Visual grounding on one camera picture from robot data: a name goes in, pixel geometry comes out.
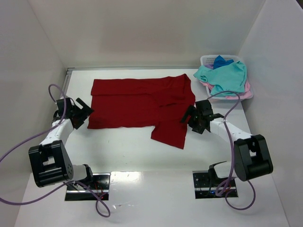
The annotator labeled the blue t shirt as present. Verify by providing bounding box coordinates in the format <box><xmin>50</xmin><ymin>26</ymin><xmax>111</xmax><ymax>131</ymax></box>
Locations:
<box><xmin>213</xmin><ymin>55</ymin><xmax>234</xmax><ymax>69</ymax></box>

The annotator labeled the lilac t shirt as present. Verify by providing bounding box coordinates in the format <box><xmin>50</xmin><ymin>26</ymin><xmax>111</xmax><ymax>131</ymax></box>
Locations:
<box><xmin>204</xmin><ymin>64</ymin><xmax>214</xmax><ymax>70</ymax></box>

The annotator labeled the pink t shirt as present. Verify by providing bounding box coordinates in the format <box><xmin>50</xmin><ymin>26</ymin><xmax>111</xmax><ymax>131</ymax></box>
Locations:
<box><xmin>200</xmin><ymin>81</ymin><xmax>253</xmax><ymax>100</ymax></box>

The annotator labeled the white plastic laundry basket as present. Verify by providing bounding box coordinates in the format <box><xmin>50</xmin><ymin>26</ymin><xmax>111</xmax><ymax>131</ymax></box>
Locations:
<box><xmin>200</xmin><ymin>54</ymin><xmax>255</xmax><ymax>104</ymax></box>

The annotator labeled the red t shirt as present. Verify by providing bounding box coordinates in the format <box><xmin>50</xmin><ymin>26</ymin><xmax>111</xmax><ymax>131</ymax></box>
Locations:
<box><xmin>88</xmin><ymin>74</ymin><xmax>195</xmax><ymax>149</ymax></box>

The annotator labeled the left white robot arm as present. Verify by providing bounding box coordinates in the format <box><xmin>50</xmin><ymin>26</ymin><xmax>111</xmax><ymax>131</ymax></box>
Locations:
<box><xmin>28</xmin><ymin>97</ymin><xmax>94</xmax><ymax>187</ymax></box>

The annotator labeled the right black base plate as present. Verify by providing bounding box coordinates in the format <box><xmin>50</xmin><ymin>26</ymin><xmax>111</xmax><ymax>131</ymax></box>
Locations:
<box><xmin>193</xmin><ymin>171</ymin><xmax>238</xmax><ymax>199</ymax></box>

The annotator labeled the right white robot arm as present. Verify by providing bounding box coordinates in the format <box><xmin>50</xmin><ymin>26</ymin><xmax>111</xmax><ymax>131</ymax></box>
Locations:
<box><xmin>180</xmin><ymin>99</ymin><xmax>273</xmax><ymax>184</ymax></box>

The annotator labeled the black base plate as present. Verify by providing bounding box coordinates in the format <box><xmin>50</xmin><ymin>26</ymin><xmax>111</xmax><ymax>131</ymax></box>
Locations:
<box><xmin>64</xmin><ymin>173</ymin><xmax>111</xmax><ymax>201</ymax></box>
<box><xmin>193</xmin><ymin>171</ymin><xmax>238</xmax><ymax>199</ymax></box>

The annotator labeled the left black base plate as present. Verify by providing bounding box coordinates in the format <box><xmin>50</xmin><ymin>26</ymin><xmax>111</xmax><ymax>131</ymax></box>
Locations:
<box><xmin>64</xmin><ymin>173</ymin><xmax>111</xmax><ymax>201</ymax></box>

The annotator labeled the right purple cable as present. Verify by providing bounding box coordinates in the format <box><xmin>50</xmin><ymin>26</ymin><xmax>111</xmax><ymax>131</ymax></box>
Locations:
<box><xmin>206</xmin><ymin>90</ymin><xmax>257</xmax><ymax>210</ymax></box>

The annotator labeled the teal t shirt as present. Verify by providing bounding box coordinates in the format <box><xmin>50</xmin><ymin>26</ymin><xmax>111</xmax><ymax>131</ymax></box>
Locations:
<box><xmin>194</xmin><ymin>61</ymin><xmax>247</xmax><ymax>96</ymax></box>

